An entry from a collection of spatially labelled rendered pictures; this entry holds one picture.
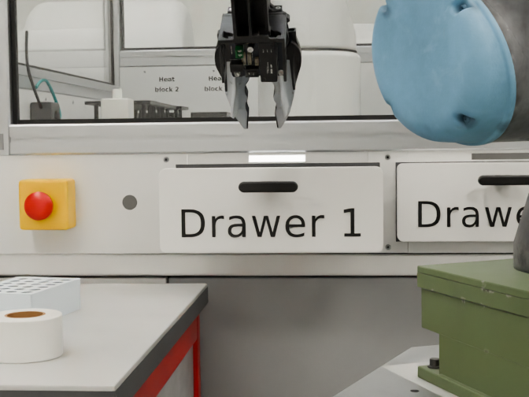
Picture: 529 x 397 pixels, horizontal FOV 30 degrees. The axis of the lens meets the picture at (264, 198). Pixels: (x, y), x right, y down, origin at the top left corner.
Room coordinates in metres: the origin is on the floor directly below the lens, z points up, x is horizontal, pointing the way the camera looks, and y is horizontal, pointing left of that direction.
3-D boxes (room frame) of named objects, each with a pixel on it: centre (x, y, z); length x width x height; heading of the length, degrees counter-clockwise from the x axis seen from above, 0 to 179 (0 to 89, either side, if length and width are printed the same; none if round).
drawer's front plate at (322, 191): (1.28, -0.01, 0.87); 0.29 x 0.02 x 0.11; 85
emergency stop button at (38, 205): (1.38, 0.32, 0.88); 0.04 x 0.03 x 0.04; 85
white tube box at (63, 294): (1.15, 0.28, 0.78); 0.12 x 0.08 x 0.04; 165
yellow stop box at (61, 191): (1.41, 0.31, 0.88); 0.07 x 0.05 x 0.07; 85
